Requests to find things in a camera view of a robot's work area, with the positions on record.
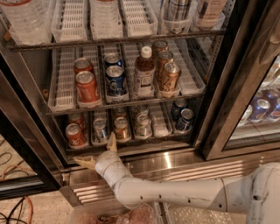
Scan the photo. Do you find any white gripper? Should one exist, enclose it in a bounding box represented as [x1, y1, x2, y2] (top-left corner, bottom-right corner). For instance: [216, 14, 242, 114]
[73, 132, 131, 187]

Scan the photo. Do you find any silver blue redbull can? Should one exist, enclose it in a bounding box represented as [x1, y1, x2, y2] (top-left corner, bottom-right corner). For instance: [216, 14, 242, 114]
[93, 118, 109, 143]

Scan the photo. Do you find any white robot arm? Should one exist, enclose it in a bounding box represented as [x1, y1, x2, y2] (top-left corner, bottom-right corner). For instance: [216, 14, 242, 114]
[74, 134, 280, 224]

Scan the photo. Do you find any small orange can front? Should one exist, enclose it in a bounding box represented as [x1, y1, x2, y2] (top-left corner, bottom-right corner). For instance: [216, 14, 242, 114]
[66, 123, 87, 147]

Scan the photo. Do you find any small orange can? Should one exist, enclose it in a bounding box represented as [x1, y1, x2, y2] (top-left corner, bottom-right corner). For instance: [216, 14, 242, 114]
[66, 123, 87, 147]
[68, 113, 87, 131]

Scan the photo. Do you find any small gold can front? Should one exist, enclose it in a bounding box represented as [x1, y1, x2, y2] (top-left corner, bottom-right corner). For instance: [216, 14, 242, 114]
[114, 117, 130, 140]

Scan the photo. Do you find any small gold can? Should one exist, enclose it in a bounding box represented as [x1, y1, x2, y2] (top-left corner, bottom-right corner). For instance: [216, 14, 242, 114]
[113, 107, 127, 118]
[114, 117, 130, 140]

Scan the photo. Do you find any small orange can rear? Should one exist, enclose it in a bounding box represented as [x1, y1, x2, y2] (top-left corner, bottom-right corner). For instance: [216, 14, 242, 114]
[68, 113, 87, 131]

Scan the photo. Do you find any small gold can rear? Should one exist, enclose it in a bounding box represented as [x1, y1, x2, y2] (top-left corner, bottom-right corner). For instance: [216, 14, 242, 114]
[113, 107, 127, 118]

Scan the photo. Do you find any pale green can front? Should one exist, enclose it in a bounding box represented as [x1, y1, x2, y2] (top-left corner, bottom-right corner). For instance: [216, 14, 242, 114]
[136, 115, 151, 137]

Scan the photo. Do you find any pale green can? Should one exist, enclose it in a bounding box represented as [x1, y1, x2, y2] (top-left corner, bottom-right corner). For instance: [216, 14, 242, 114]
[136, 115, 151, 137]
[134, 105, 149, 117]

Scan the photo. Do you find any orange soda can front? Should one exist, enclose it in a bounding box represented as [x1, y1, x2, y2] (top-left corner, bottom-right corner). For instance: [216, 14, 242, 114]
[75, 71, 100, 103]

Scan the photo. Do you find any orange soda can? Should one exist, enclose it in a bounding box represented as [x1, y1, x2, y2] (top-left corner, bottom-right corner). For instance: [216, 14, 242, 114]
[75, 71, 100, 103]
[73, 58, 94, 74]

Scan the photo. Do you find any pale green can rear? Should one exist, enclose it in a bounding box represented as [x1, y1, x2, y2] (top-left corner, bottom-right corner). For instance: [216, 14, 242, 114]
[134, 105, 149, 117]

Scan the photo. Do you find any open glass fridge door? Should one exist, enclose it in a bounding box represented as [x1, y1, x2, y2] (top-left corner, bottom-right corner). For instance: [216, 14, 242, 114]
[0, 55, 61, 200]

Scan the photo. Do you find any blue soda can front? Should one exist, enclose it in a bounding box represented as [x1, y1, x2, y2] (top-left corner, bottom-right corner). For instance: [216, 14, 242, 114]
[105, 66, 127, 96]

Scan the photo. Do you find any blue soda can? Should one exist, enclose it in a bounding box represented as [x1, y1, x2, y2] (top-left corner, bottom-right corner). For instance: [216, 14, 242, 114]
[105, 66, 127, 96]
[104, 53, 123, 68]

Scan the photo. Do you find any orange soda can rear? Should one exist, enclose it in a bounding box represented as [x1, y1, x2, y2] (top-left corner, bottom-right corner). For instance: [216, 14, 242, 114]
[73, 58, 94, 74]

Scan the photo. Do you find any small blue can rear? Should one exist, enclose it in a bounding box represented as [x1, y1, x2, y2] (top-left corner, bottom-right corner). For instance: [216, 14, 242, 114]
[171, 99, 187, 121]

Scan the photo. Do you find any small blue can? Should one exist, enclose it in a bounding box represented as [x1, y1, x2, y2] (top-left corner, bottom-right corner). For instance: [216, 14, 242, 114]
[171, 99, 187, 121]
[176, 108, 194, 131]

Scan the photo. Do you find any blue soda can rear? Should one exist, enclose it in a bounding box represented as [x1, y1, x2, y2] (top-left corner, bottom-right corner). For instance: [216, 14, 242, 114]
[104, 53, 123, 68]

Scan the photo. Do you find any small blue can front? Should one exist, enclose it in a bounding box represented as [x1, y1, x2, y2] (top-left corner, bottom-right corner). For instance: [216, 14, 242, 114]
[176, 108, 194, 131]

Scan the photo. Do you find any gold can middle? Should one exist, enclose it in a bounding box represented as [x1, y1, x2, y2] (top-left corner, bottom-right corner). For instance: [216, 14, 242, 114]
[155, 50, 174, 81]

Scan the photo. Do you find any right glass fridge door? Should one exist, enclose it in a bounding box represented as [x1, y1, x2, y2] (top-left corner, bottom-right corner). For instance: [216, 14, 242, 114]
[203, 0, 280, 160]

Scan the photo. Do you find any striped can top shelf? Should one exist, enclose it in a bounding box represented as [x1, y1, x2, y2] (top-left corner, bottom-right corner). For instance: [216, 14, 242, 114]
[161, 0, 192, 34]

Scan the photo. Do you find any blue can behind glass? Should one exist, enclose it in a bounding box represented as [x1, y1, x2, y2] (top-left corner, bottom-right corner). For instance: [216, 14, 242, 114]
[249, 98, 270, 123]

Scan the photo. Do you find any labelled bottle top shelf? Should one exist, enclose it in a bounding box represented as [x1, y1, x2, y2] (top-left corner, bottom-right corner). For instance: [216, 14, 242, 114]
[194, 0, 227, 31]

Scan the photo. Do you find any clear bin with meat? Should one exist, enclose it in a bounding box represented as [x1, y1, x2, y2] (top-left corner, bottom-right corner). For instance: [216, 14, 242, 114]
[64, 199, 164, 224]

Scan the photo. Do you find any clear bin with bubble wrap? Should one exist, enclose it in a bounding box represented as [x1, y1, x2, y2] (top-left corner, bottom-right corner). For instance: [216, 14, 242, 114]
[163, 203, 247, 224]

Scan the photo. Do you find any iced tea bottle white cap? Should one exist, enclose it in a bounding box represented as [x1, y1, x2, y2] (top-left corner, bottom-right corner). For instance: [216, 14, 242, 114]
[134, 46, 155, 94]

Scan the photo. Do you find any large clear water bottle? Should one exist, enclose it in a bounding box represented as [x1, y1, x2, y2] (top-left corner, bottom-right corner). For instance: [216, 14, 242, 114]
[0, 0, 56, 46]

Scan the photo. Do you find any orange cable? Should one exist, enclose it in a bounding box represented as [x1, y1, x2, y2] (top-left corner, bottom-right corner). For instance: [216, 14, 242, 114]
[0, 164, 34, 224]

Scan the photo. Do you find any black cable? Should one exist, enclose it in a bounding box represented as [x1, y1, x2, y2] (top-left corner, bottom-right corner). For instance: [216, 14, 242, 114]
[0, 197, 29, 224]

